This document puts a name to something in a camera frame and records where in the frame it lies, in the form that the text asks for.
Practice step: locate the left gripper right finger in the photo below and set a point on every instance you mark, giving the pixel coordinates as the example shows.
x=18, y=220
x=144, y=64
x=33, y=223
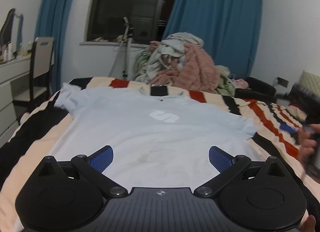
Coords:
x=254, y=195

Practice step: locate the silver tripod stand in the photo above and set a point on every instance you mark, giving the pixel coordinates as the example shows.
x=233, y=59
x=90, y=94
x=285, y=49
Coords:
x=124, y=49

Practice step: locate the blue curtain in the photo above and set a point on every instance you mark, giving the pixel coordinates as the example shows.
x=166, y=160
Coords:
x=52, y=22
x=229, y=29

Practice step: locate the black desk mirror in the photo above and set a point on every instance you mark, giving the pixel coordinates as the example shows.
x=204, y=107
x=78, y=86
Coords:
x=6, y=29

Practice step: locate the light blue t-shirt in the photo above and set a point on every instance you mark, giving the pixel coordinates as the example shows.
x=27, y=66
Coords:
x=158, y=142

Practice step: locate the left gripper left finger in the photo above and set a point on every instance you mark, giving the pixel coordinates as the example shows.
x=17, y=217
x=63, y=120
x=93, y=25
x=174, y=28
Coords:
x=67, y=195

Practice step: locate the pile of clothes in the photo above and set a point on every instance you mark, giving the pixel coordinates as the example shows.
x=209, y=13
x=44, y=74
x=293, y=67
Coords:
x=180, y=60

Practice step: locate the person's right hand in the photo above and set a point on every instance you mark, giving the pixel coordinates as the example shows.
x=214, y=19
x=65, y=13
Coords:
x=307, y=146

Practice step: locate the black sofa seat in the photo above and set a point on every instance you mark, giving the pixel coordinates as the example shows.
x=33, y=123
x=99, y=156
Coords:
x=258, y=90

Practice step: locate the left blue curtain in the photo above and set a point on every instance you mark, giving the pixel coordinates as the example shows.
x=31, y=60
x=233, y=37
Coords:
x=52, y=22

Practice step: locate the black and beige chair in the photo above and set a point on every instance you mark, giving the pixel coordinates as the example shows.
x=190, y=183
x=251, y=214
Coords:
x=34, y=89

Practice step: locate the striped cream red black blanket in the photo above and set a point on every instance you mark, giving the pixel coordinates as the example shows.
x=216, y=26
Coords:
x=147, y=208

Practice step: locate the white dresser desk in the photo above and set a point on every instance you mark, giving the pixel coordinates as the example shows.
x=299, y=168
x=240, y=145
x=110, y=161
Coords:
x=10, y=71

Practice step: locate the dark window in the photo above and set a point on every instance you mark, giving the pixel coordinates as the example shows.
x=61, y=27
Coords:
x=148, y=18

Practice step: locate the person's left hand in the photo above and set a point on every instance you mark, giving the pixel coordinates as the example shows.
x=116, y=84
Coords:
x=308, y=225

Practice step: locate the right blue curtain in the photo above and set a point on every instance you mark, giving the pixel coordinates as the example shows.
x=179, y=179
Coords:
x=229, y=29

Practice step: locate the wall power socket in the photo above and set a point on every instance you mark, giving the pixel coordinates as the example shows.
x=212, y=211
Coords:
x=282, y=82

